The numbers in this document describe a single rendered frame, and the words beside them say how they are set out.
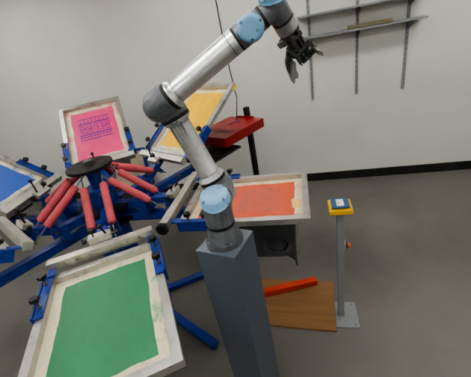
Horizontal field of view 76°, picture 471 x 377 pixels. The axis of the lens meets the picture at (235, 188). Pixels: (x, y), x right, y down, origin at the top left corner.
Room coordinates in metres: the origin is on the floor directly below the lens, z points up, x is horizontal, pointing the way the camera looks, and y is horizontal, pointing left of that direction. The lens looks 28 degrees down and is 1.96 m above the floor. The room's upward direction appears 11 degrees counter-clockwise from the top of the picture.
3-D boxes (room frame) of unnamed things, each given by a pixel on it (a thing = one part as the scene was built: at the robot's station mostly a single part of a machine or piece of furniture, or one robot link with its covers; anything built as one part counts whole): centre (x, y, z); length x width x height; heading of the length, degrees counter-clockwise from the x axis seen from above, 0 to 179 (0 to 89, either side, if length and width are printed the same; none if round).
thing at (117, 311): (1.11, 0.72, 1.05); 1.08 x 0.61 x 0.23; 15
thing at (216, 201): (1.02, 0.08, 1.37); 0.13 x 0.12 x 0.14; 173
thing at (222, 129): (3.00, -0.05, 1.06); 0.61 x 0.46 x 0.12; 135
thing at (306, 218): (1.72, -0.07, 0.97); 0.79 x 0.58 x 0.04; 75
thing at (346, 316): (1.46, -0.58, 0.48); 0.22 x 0.22 x 0.96; 75
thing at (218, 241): (1.01, 0.09, 1.25); 0.15 x 0.15 x 0.10
